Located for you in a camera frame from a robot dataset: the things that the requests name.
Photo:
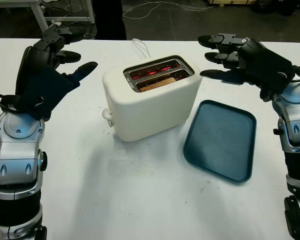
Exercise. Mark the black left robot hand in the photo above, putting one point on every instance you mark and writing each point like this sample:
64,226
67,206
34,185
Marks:
36,58

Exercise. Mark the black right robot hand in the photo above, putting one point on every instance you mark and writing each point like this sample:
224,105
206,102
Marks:
262,62

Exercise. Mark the browned toast slice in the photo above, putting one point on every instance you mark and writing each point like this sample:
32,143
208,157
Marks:
160,83

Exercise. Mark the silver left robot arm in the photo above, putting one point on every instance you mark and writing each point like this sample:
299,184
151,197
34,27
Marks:
17,155

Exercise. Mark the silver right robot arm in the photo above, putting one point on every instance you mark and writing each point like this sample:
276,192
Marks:
295,120

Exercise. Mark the person's legs in black trousers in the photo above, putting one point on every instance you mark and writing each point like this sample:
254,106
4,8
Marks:
110,20

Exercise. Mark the white two-slot toaster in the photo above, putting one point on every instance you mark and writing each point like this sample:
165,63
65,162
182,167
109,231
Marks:
150,112

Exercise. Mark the white power strip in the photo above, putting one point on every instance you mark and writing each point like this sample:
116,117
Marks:
55,24

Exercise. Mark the black bag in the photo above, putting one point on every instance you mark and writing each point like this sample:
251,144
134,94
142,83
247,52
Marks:
280,6

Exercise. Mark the wooden pallet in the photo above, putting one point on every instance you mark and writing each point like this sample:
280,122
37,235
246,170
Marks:
232,1

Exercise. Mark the dark blue plastic tray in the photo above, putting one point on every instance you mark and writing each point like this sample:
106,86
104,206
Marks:
220,142

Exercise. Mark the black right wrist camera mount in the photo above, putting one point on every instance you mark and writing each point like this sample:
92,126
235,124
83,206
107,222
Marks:
266,94

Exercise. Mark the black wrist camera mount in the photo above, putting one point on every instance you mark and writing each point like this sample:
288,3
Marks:
266,94
45,92

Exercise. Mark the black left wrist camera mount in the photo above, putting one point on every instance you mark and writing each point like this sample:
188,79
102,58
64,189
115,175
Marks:
45,92

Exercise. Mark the white metal desk frame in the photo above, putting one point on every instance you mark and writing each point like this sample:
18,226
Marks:
37,12

